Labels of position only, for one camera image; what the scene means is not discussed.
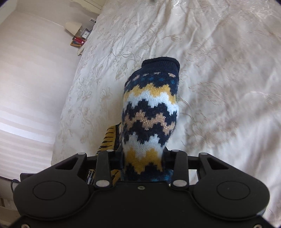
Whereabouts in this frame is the left cream table lamp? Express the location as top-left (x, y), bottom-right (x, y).
top-left (64, 21), bottom-right (82, 36)

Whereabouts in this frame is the small white alarm clock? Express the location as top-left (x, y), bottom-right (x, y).
top-left (81, 28), bottom-right (90, 39)

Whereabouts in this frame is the left cream nightstand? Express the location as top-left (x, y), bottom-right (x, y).
top-left (77, 44), bottom-right (86, 56)

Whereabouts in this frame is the navy yellow patterned knit sweater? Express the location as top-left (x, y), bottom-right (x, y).
top-left (98, 57), bottom-right (180, 184)

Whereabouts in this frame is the cream floral bedspread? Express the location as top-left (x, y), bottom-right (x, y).
top-left (51, 1), bottom-right (280, 227)

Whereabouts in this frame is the white wall socket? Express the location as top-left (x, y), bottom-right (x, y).
top-left (89, 19), bottom-right (96, 24)

